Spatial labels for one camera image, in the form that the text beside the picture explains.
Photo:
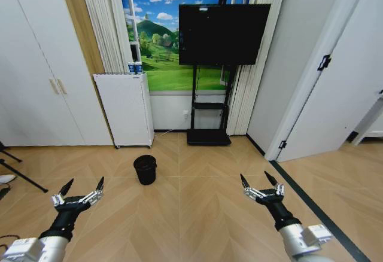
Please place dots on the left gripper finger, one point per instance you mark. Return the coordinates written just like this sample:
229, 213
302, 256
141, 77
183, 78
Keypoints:
63, 192
96, 192

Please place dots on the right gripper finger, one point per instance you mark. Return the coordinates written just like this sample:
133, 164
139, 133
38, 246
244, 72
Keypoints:
249, 188
274, 183

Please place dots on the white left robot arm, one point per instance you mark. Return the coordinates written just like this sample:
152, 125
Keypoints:
30, 247

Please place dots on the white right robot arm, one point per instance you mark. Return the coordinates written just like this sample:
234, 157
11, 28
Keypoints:
308, 239

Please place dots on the black trash bin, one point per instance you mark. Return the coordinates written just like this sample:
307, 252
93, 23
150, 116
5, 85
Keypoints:
145, 169

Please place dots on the black tripod leg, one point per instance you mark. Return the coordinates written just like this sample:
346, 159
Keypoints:
18, 172

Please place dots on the white shoe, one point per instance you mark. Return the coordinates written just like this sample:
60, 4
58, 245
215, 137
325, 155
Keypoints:
6, 178

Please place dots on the black television stand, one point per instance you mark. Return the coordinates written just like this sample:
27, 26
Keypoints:
209, 115

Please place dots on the white small cabinet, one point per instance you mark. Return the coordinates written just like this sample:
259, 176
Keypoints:
125, 109

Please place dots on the white curtain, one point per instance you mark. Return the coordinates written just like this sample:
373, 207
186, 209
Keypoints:
248, 73
101, 22

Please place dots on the white open door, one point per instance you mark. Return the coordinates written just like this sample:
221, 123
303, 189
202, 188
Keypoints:
323, 73

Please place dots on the blue paper cup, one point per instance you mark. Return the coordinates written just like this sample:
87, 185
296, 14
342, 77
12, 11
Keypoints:
138, 67
131, 67

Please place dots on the white wardrobe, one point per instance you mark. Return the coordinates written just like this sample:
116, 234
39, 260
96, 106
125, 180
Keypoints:
39, 64

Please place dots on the black television screen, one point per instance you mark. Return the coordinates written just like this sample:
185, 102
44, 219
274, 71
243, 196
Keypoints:
221, 34

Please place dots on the landscape window poster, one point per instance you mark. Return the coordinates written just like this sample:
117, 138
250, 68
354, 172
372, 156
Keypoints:
161, 34

